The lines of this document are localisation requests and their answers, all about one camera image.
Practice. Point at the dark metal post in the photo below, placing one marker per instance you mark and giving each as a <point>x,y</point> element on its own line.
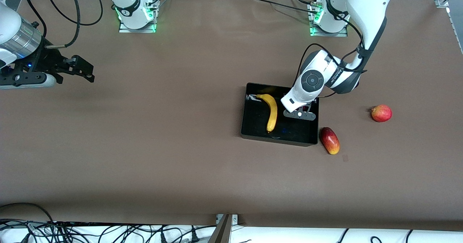
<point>221,232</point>

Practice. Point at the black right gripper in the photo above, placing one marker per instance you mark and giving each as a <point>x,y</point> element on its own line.
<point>46,61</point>

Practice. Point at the yellow banana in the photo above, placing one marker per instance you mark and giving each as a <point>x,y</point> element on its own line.
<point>273,113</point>

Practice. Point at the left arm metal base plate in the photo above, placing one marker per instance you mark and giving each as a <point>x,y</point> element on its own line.
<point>327,34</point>

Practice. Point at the black rectangular plastic box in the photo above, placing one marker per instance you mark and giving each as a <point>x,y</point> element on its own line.
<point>253,123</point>

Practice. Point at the red yellow mango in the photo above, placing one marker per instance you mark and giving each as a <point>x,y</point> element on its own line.
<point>330,140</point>

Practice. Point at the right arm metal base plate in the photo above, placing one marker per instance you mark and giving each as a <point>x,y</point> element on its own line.
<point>124,29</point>

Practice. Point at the aluminium table edge bracket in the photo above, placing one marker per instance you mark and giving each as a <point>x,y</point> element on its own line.
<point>234,218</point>

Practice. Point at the red apple on right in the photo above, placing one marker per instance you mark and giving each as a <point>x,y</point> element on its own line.
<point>381,113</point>

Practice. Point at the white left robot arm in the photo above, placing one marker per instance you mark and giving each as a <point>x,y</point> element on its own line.
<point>365,8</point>

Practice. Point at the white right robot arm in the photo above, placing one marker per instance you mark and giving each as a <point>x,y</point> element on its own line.
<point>11,22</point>

